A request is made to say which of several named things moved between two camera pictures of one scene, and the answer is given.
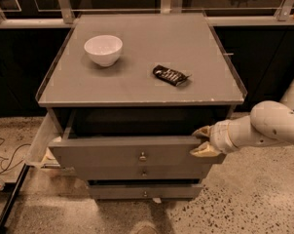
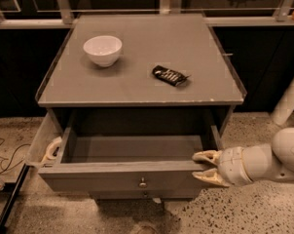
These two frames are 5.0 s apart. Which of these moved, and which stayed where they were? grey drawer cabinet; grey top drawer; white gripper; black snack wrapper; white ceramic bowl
Moved: white gripper; grey top drawer
Stayed: white ceramic bowl; black snack wrapper; grey drawer cabinet
